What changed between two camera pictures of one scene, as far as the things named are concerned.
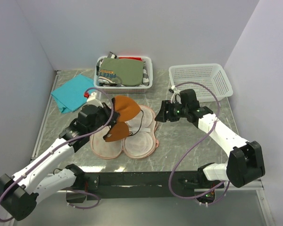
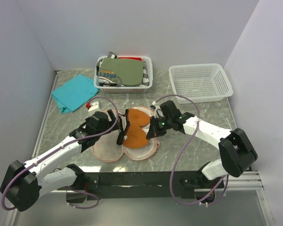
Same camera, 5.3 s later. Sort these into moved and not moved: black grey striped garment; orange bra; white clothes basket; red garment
Moved: orange bra
Not moved: black grey striped garment; white clothes basket; red garment
